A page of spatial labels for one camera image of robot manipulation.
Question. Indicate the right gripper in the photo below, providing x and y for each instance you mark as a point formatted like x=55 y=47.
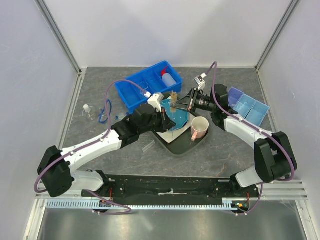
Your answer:
x=183 y=104

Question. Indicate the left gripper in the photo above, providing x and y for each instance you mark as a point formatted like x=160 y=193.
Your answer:
x=166 y=121

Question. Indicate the wooden brush handle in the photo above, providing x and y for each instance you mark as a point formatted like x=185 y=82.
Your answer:
x=173 y=100

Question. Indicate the white wash bottle red cap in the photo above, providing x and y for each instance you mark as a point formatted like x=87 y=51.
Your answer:
x=167 y=78

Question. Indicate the glass beaker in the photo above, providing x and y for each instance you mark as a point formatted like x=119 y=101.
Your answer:
x=144 y=87

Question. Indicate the glass jar with lid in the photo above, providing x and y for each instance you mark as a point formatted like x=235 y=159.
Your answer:
x=121 y=116

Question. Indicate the glass flask with stopper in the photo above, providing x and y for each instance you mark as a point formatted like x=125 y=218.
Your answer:
x=89 y=112

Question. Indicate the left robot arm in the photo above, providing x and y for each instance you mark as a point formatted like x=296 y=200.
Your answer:
x=59 y=169

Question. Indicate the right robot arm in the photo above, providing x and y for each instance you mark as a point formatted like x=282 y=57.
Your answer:
x=274 y=159

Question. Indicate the teal polka dot plate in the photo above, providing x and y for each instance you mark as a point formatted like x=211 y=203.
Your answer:
x=179 y=117

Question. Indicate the white square plate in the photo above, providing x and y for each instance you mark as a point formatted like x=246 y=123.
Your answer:
x=171 y=136

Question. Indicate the pink ceramic mug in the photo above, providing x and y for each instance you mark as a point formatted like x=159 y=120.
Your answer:
x=199 y=127

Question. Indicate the clear acrylic tube rack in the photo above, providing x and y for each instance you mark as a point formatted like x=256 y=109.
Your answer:
x=145 y=142

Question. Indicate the blue divided storage bin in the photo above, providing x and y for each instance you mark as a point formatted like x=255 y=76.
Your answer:
x=130 y=94

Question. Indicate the light blue three-compartment box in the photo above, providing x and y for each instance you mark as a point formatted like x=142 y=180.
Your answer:
x=249 y=108

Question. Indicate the blue safety glasses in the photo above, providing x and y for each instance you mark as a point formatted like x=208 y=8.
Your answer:
x=102 y=117

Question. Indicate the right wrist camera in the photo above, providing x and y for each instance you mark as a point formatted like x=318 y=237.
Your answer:
x=200 y=81

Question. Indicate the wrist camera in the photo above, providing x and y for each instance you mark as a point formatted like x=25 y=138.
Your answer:
x=200 y=81
x=155 y=101

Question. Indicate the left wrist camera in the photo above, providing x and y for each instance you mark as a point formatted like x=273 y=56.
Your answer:
x=155 y=101

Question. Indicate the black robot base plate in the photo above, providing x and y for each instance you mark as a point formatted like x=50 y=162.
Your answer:
x=165 y=190

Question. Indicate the right aluminium frame post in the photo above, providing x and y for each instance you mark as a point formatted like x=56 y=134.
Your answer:
x=277 y=33

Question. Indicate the aluminium frame post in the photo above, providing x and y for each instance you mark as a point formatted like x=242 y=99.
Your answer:
x=277 y=33
x=58 y=34

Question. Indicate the left aluminium frame post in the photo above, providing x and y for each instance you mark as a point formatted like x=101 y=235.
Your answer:
x=58 y=34

